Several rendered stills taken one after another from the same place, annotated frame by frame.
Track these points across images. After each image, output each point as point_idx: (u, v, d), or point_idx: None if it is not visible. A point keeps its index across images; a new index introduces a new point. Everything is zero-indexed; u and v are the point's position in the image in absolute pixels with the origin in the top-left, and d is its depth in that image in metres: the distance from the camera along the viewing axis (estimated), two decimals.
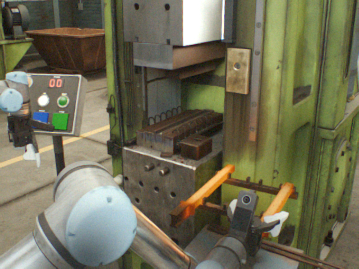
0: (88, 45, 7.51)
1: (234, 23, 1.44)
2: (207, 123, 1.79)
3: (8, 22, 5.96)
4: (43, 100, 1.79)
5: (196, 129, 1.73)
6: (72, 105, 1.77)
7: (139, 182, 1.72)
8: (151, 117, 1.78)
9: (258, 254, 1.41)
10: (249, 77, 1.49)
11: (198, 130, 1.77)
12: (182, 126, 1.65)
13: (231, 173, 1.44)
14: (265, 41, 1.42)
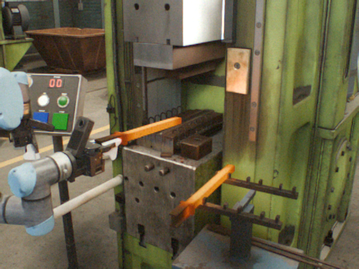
0: (88, 45, 7.51)
1: (234, 23, 1.44)
2: (207, 123, 1.79)
3: (8, 22, 5.96)
4: (43, 100, 1.79)
5: (196, 129, 1.73)
6: (72, 105, 1.77)
7: (139, 182, 1.72)
8: (151, 117, 1.78)
9: (258, 254, 1.41)
10: (249, 77, 1.49)
11: (198, 130, 1.77)
12: (182, 126, 1.65)
13: (231, 173, 1.44)
14: (265, 41, 1.42)
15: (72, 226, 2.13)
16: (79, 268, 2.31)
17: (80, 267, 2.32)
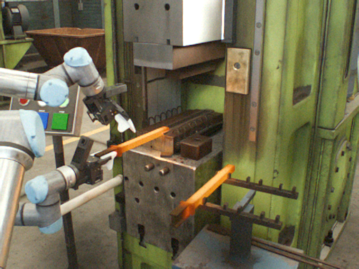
0: (88, 45, 7.51)
1: (234, 23, 1.44)
2: (207, 123, 1.79)
3: (8, 22, 5.96)
4: None
5: (196, 129, 1.73)
6: (72, 105, 1.77)
7: (139, 182, 1.72)
8: (151, 117, 1.78)
9: (258, 254, 1.41)
10: (249, 77, 1.49)
11: (198, 130, 1.77)
12: (182, 126, 1.65)
13: (231, 173, 1.44)
14: (265, 41, 1.42)
15: (72, 226, 2.13)
16: (79, 268, 2.31)
17: (80, 267, 2.32)
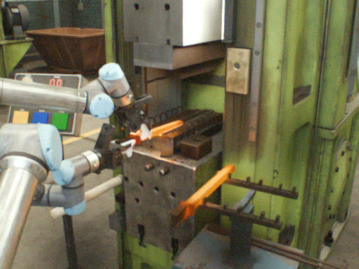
0: (88, 45, 7.51)
1: (234, 23, 1.44)
2: (207, 123, 1.79)
3: (8, 22, 5.96)
4: None
5: (196, 129, 1.73)
6: None
7: (139, 182, 1.72)
8: (151, 117, 1.78)
9: (258, 254, 1.41)
10: (249, 77, 1.49)
11: (198, 130, 1.77)
12: (182, 126, 1.65)
13: (231, 173, 1.44)
14: (265, 41, 1.42)
15: (72, 226, 2.13)
16: (79, 268, 2.31)
17: (80, 267, 2.32)
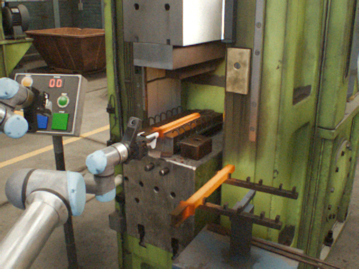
0: (88, 45, 7.51)
1: (234, 23, 1.44)
2: (207, 123, 1.79)
3: (8, 22, 5.96)
4: None
5: (196, 129, 1.73)
6: (72, 105, 1.77)
7: (139, 182, 1.72)
8: (151, 117, 1.78)
9: (258, 254, 1.41)
10: (249, 77, 1.49)
11: (198, 130, 1.77)
12: (182, 126, 1.65)
13: (231, 173, 1.44)
14: (265, 41, 1.42)
15: (72, 226, 2.13)
16: (79, 268, 2.31)
17: (80, 267, 2.32)
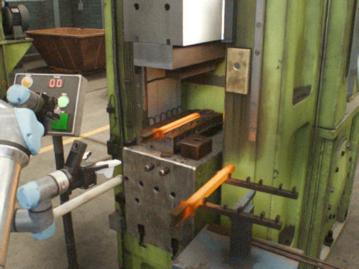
0: (88, 45, 7.51)
1: (234, 23, 1.44)
2: (207, 123, 1.79)
3: (8, 22, 5.96)
4: None
5: (196, 129, 1.73)
6: (72, 105, 1.77)
7: (139, 182, 1.72)
8: (151, 117, 1.78)
9: (258, 254, 1.41)
10: (249, 77, 1.49)
11: (198, 130, 1.77)
12: (182, 126, 1.65)
13: (231, 173, 1.44)
14: (265, 41, 1.42)
15: (72, 226, 2.13)
16: (79, 268, 2.31)
17: (80, 267, 2.32)
